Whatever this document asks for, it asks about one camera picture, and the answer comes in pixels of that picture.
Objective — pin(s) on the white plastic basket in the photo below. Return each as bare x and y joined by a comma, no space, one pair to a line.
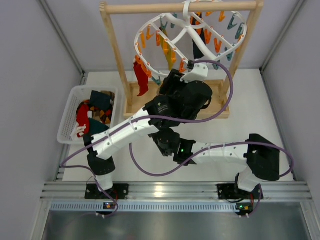
76,96

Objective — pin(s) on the dark navy sock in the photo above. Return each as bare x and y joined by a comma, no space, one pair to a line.
197,53

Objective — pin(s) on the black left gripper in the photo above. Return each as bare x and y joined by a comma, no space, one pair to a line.
170,80

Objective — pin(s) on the pile of socks in basket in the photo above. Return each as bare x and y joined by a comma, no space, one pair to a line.
93,115

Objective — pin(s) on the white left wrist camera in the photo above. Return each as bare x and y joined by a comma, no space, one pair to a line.
197,72

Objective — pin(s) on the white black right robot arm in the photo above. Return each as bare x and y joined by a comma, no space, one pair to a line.
260,159

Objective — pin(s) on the red sock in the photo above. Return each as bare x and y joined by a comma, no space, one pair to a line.
142,79

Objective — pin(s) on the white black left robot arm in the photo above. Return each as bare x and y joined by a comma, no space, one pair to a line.
155,115

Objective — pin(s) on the aluminium mounting rail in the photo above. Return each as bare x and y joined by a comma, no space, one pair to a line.
281,191

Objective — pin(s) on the white slotted cable duct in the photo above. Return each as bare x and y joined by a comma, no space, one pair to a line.
126,206

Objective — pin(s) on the olive yellow sock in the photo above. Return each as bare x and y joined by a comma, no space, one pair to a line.
169,53

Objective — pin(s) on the white round clip hanger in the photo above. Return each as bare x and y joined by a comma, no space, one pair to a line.
180,30

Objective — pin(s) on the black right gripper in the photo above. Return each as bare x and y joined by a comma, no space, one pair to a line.
164,149

